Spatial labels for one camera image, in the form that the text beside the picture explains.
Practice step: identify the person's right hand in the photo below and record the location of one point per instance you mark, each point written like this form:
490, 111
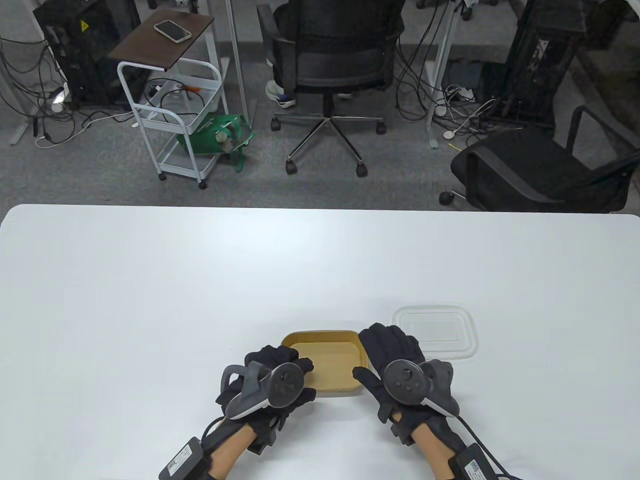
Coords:
390, 345

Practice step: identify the white desk leg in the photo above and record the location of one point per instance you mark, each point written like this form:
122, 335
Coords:
237, 60
440, 65

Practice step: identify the person's left forearm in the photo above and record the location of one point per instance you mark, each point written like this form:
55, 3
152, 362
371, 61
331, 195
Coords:
230, 450

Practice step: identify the black mesh office chair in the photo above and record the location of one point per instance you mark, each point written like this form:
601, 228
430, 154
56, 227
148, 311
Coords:
335, 65

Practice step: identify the green bag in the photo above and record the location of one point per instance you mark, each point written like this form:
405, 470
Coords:
210, 140

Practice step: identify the white power strip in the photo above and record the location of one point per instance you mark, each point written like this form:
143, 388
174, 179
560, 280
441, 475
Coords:
462, 94

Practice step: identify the brown takeout box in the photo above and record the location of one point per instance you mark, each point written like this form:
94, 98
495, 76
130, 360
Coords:
335, 360

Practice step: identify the white rolling cart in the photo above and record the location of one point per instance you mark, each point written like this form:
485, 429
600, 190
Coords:
170, 120

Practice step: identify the brown side table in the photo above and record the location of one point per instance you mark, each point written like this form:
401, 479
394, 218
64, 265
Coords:
155, 47

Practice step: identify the grey hand controller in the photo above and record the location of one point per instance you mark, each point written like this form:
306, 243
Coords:
282, 385
405, 380

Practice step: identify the clear plastic takeout lid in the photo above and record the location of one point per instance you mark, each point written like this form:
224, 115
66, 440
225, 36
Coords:
445, 330

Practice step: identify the person's right forearm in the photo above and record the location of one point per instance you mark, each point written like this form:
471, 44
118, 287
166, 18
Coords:
435, 450

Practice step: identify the black computer tower yellow sticker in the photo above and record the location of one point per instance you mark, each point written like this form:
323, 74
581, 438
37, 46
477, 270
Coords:
85, 55

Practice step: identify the person's left hand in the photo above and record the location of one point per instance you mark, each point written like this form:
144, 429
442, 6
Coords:
272, 355

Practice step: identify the grey left hand controller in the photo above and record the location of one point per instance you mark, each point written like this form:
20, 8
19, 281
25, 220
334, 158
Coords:
282, 385

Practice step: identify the black armrest office chair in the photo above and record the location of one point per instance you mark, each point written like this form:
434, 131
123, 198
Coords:
525, 170

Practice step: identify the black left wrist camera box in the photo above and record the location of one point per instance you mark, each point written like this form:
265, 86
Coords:
182, 457

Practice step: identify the smartphone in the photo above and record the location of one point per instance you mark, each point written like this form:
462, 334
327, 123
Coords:
172, 31

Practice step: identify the grey right hand controller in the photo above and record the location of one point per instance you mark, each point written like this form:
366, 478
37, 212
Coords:
405, 380

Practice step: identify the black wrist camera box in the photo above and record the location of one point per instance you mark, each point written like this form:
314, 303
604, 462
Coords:
182, 457
475, 465

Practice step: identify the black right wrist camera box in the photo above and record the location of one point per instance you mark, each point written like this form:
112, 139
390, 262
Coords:
475, 465

